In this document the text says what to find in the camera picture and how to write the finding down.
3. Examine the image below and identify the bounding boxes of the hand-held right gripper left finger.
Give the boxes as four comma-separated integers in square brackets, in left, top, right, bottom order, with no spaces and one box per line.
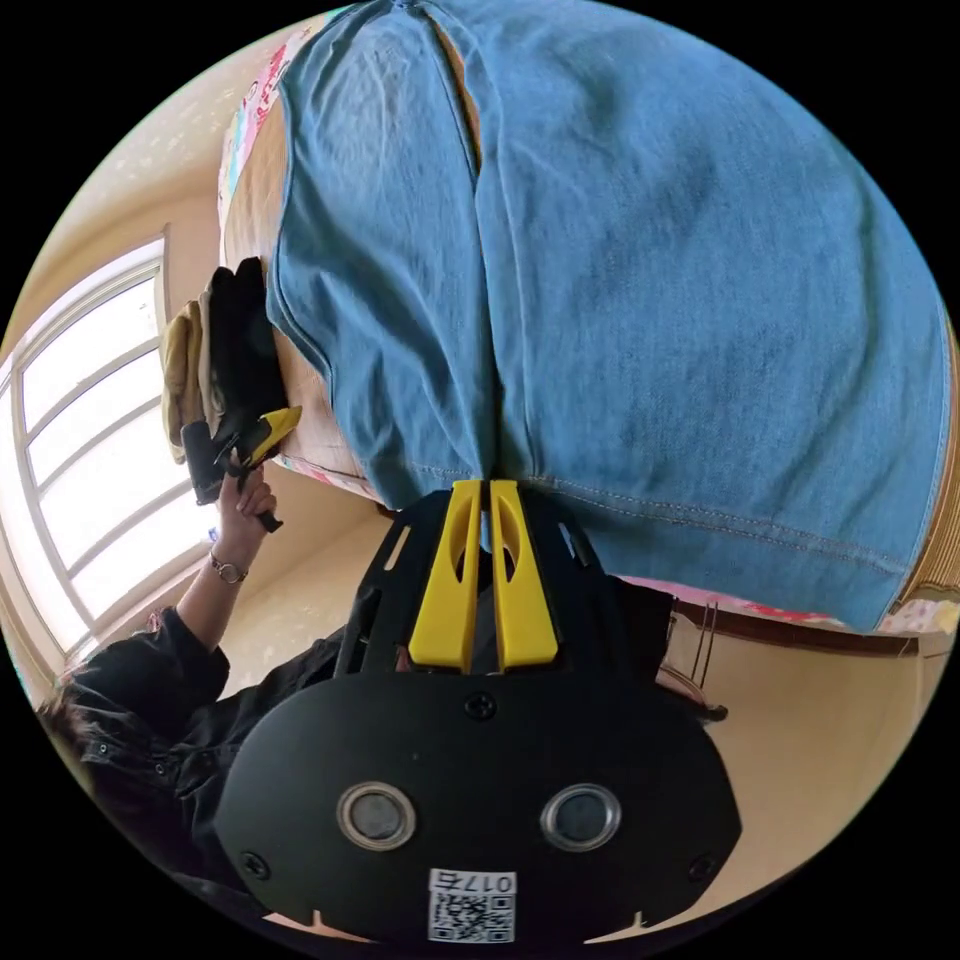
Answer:
[407,479,482,671]

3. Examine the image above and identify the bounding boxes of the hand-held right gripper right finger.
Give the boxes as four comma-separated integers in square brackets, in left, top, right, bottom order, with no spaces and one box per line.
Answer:
[490,479,561,672]

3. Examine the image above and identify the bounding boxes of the person's body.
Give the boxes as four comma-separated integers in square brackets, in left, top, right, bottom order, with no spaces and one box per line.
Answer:
[32,592,380,905]

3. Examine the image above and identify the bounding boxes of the pile of clothes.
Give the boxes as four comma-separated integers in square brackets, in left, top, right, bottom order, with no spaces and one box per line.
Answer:
[158,256,291,468]

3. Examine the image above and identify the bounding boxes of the person's left hand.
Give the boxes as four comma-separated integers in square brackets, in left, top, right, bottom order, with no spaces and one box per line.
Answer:
[214,463,280,565]

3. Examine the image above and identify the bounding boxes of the window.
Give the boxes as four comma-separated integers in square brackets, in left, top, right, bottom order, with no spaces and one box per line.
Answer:
[0,230,220,665]

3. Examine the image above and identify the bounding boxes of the blue pants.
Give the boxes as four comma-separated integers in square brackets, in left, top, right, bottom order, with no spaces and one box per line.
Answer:
[265,0,954,636]

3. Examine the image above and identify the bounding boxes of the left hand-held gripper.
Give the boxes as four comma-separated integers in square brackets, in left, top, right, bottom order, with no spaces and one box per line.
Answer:
[212,405,304,535]

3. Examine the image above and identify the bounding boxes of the person's left forearm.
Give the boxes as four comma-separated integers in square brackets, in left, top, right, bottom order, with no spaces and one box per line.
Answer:
[175,548,250,655]

